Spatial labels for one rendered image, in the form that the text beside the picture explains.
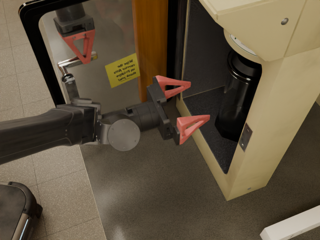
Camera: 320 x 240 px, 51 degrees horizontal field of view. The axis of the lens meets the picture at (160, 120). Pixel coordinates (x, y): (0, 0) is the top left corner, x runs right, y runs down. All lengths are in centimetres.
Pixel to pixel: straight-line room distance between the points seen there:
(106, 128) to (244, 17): 30
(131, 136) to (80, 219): 132
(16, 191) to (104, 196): 94
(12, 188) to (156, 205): 105
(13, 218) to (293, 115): 136
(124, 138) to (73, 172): 143
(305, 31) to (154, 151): 56
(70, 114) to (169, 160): 38
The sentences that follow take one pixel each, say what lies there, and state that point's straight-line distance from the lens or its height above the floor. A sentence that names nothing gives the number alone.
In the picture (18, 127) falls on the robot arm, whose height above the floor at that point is 135.
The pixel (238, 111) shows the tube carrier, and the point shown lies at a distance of 77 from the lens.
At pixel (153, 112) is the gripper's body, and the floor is 120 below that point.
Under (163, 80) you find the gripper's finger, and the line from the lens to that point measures 70.
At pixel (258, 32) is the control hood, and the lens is 41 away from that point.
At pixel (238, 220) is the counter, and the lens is 85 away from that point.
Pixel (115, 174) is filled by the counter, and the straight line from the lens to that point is 88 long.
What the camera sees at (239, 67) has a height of 125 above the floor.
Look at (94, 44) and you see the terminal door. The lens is 70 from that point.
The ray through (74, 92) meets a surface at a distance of 74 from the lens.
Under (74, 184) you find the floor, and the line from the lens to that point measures 196.
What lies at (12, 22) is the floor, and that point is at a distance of 308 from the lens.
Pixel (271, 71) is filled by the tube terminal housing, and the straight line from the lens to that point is 51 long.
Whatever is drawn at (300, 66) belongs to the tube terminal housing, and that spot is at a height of 138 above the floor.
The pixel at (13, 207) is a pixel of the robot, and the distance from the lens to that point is 173.
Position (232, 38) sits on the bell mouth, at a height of 133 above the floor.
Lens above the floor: 172
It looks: 54 degrees down
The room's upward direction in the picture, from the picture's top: straight up
